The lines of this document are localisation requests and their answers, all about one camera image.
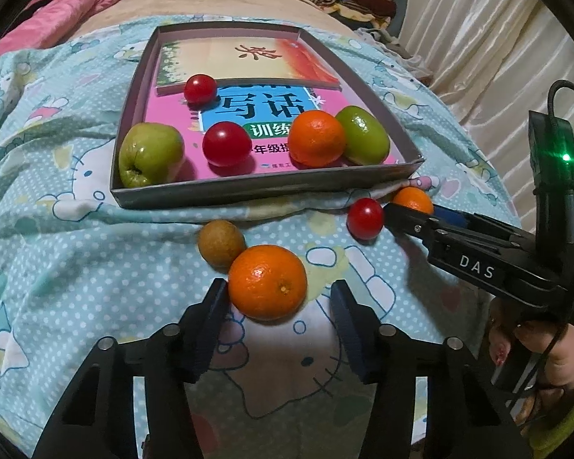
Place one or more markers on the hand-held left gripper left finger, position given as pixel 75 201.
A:
pixel 210 330

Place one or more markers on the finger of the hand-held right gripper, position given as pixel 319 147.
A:
pixel 449 215
pixel 409 222

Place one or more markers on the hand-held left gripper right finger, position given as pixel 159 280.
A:
pixel 351 334

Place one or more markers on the small orange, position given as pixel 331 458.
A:
pixel 268 282
pixel 414 198

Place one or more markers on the green jujube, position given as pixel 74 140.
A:
pixel 368 136

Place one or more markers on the large orange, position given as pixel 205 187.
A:
pixel 315 138

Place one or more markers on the shallow grey cardboard box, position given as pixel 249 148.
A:
pixel 268 191

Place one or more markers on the green apple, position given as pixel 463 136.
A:
pixel 150 155

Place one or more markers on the red cherry tomato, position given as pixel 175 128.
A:
pixel 365 218
pixel 201 89
pixel 226 144

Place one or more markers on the person's right hand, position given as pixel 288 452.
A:
pixel 569 354

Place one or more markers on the brown round fruit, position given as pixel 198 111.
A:
pixel 220 243

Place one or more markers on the cream curtain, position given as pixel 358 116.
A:
pixel 483 81

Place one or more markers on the person's yellow-green clothing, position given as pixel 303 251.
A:
pixel 569 420

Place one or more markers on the white crumpled cloth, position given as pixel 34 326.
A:
pixel 397 52

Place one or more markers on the blue cartoon printed blanket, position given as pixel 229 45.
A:
pixel 52 248

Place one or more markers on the pink workbook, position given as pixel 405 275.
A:
pixel 172 110

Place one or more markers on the beige blanket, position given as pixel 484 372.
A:
pixel 220 5

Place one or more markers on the pink quilt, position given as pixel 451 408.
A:
pixel 76 5

